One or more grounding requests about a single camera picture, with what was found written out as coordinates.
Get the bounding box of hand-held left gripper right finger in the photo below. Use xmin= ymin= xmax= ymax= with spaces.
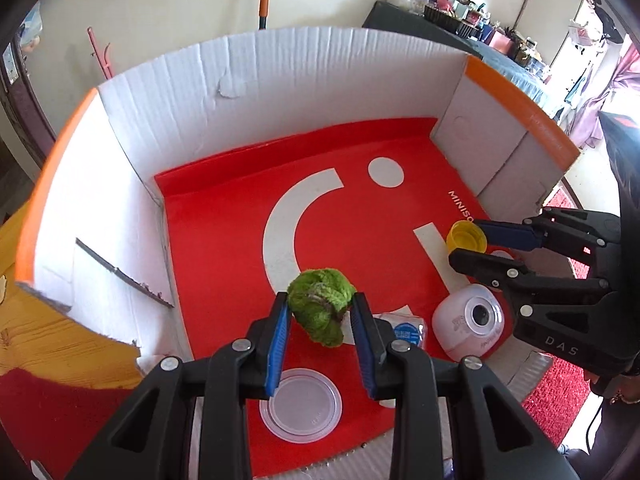
xmin=349 ymin=292 xmax=581 ymax=480

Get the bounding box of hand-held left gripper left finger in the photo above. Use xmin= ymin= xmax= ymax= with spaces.
xmin=65 ymin=291 xmax=293 ymax=480

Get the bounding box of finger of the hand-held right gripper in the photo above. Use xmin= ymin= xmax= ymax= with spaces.
xmin=472 ymin=208 xmax=621 ymax=261
xmin=448 ymin=250 xmax=613 ymax=318

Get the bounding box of yellow bottle cap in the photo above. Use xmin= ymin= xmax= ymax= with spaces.
xmin=446 ymin=221 xmax=487 ymax=252

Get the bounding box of small clear dropper bottle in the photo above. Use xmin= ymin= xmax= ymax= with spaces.
xmin=372 ymin=312 xmax=430 ymax=352

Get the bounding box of green scrunchie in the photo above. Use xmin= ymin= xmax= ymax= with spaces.
xmin=286 ymin=267 xmax=357 ymax=347

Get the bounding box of pink toy camera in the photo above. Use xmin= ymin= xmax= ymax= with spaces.
xmin=431 ymin=284 xmax=516 ymax=363

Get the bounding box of clear round plastic lid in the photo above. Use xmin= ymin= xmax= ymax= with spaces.
xmin=259 ymin=367 xmax=343 ymax=443

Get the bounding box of orange cardboard box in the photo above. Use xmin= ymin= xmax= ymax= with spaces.
xmin=15 ymin=25 xmax=583 ymax=480

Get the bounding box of person's right hand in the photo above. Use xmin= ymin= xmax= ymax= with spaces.
xmin=590 ymin=365 xmax=638 ymax=407

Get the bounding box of red paper liner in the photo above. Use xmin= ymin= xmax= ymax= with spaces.
xmin=154 ymin=117 xmax=516 ymax=478

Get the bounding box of purple hanging cloth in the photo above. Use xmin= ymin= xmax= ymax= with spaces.
xmin=567 ymin=42 xmax=640 ymax=148

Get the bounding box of cluster of bottles and jars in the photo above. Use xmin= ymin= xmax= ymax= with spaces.
xmin=400 ymin=0 xmax=556 ymax=81

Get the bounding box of black ribbed tray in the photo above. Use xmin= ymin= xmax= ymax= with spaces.
xmin=424 ymin=5 xmax=481 ymax=36

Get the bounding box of tall white panel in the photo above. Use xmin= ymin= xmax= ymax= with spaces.
xmin=515 ymin=0 xmax=593 ymax=68

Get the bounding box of dark cloth covered side table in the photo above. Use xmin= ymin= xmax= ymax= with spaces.
xmin=362 ymin=0 xmax=556 ymax=116

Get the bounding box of red knitted blanket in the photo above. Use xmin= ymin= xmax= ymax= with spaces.
xmin=0 ymin=190 xmax=603 ymax=466

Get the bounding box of dark wooden door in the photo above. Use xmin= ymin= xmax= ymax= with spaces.
xmin=0 ymin=5 xmax=56 ymax=186

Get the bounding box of plastic bag on door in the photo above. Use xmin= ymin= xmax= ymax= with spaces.
xmin=20 ymin=2 xmax=43 ymax=53

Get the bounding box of black cable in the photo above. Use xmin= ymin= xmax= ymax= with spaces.
xmin=585 ymin=400 xmax=608 ymax=461

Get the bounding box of pink wall hook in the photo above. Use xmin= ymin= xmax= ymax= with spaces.
xmin=87 ymin=26 xmax=113 ymax=81

